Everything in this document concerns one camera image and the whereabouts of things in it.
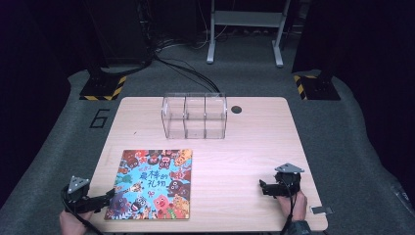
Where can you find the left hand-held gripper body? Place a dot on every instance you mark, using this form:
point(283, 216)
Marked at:
point(78, 196)

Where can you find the clear acrylic book rack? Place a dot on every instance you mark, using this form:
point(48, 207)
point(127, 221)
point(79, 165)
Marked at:
point(194, 114)

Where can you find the round dark table grommet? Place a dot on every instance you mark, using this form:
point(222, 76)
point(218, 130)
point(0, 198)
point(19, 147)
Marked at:
point(236, 109)

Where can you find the person's left hand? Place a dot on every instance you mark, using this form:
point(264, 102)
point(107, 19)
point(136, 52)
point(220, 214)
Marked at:
point(72, 223)

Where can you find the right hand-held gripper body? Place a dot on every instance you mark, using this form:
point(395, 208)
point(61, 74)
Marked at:
point(287, 182)

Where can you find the white metal stand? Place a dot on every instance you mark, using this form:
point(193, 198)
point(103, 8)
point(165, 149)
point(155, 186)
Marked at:
point(248, 18)

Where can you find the person's right hand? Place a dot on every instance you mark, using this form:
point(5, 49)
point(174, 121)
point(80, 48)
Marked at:
point(293, 207)

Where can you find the black base with striped edge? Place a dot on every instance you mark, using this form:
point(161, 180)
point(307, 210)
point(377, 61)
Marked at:
point(102, 86)
point(321, 88)

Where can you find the small grey tag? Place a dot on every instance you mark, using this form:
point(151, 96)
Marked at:
point(321, 210)

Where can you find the colourful picture book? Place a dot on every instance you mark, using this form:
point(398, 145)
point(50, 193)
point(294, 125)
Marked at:
point(153, 186)

